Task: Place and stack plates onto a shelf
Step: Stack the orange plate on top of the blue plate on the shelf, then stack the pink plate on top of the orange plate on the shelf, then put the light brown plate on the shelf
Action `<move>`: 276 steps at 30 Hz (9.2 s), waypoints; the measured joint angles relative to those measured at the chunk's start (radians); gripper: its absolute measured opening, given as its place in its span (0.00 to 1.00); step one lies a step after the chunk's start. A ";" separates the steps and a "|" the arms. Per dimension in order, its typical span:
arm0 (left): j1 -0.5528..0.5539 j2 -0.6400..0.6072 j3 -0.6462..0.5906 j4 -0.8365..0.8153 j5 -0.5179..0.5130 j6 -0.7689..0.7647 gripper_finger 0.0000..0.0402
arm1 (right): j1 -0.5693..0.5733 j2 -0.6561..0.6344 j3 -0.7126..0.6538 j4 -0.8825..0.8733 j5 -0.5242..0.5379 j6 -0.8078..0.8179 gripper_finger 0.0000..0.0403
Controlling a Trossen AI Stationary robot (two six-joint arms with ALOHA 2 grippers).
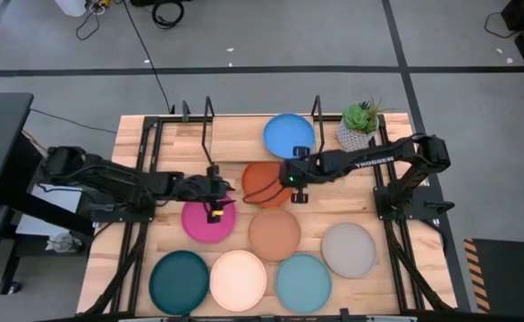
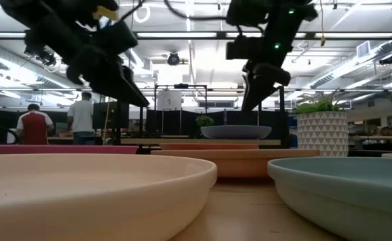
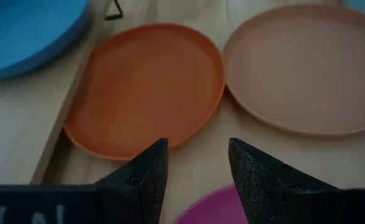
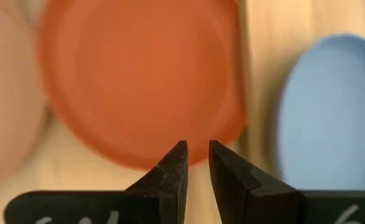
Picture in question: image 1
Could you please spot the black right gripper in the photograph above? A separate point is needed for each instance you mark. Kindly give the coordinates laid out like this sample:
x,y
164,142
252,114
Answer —
x,y
300,172

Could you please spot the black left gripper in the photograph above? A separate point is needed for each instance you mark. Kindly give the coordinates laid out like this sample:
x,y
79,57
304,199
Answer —
x,y
199,188

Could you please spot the magenta plate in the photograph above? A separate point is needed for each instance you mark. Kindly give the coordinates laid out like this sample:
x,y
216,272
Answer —
x,y
195,223

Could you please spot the rust orange plate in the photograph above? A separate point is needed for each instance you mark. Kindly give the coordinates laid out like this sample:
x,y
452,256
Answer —
x,y
259,176

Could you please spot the tan plate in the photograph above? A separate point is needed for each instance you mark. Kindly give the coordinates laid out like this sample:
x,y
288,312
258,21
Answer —
x,y
274,234

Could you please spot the peach plate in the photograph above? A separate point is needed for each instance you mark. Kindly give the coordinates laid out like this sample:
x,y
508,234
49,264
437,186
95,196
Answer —
x,y
238,281

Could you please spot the dark teal plate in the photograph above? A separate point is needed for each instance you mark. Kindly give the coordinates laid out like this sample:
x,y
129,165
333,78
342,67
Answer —
x,y
179,282

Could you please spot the grey plate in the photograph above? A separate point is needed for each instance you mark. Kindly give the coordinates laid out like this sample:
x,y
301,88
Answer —
x,y
349,250

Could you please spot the light teal plate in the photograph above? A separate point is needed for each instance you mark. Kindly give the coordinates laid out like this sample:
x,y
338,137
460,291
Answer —
x,y
303,284

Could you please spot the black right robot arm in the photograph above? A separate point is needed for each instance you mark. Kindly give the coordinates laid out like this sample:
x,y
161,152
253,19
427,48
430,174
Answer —
x,y
369,158

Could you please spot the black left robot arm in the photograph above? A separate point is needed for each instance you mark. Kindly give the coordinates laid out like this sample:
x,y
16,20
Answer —
x,y
123,181

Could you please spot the blue plate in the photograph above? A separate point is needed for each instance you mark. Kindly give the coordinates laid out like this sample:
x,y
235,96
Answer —
x,y
284,132

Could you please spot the succulent plant in white pot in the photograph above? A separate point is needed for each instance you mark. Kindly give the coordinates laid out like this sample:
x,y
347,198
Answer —
x,y
356,129

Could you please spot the white paper sheet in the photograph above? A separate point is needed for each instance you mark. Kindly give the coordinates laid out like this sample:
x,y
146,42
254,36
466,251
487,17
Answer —
x,y
61,201

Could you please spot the power strip with plugs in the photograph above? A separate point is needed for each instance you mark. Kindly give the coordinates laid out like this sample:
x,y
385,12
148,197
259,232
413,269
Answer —
x,y
98,4

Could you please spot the black mat with striped edge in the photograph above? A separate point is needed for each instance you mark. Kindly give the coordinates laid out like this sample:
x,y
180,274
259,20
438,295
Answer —
x,y
512,277

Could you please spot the white container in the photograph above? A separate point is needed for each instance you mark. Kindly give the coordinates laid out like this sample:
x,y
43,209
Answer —
x,y
72,6

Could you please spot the wooden shelf with black frame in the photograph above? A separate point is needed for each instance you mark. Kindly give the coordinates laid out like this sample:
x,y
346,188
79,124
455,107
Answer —
x,y
237,143

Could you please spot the black aluminium table frame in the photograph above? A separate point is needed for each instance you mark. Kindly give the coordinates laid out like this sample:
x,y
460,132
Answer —
x,y
168,119

